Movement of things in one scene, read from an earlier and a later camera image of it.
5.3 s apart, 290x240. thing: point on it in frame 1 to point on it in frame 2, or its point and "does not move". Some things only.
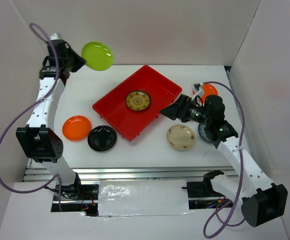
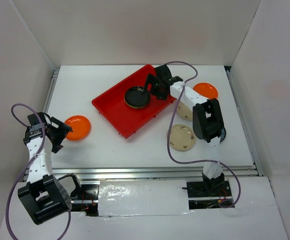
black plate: [102, 138] to [135, 97]
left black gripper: [80, 61] to [62, 130]
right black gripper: [180, 109] to [152, 79]
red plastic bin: [112, 107] does not move
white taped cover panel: [145, 197] does not move
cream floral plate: [180, 137] does not move
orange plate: [76, 128] does not move
